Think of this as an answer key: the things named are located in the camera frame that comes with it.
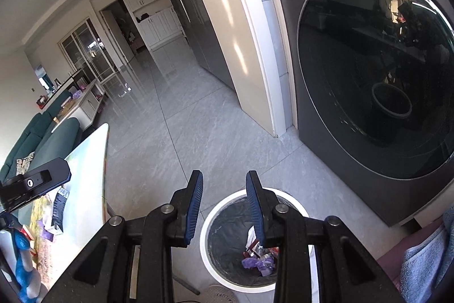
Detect grey front-load washing machine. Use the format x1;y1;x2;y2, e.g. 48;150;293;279
264;0;454;227

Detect teal sofa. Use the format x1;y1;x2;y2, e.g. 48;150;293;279
0;111;82;183

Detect maroon cloth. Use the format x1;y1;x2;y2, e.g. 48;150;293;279
376;221;444;282

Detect floral cushion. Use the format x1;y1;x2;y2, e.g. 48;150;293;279
18;152;36;172

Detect blue towel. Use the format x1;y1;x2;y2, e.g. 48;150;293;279
401;207;454;303

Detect white wall cabinets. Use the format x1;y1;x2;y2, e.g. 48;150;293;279
126;0;187;50

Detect purple plastic bag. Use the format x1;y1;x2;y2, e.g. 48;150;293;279
242;255;275;275

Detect glass sliding door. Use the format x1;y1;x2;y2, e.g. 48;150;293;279
58;19;119;80

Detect dark purple snack wrapper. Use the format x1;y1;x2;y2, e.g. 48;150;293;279
37;218;55;243

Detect dark grey refrigerator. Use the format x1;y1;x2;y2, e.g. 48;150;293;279
151;0;236;91

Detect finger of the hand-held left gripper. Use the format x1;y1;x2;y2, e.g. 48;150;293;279
7;214;41;300

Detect red snack wrapper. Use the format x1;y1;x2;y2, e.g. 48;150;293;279
246;243;270;257

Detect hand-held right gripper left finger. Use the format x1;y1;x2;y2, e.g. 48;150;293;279
42;170;204;303

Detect white round trash bin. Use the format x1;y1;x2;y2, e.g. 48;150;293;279
199;189;318;296

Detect white coffee table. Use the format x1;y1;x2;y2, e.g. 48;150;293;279
51;79;107;133

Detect white and black carton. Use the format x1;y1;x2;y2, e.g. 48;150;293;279
50;187;70;234

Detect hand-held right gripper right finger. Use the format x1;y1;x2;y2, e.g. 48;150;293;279
245;170;407;303

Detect white counter ledge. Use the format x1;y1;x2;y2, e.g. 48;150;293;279
35;69;96;108

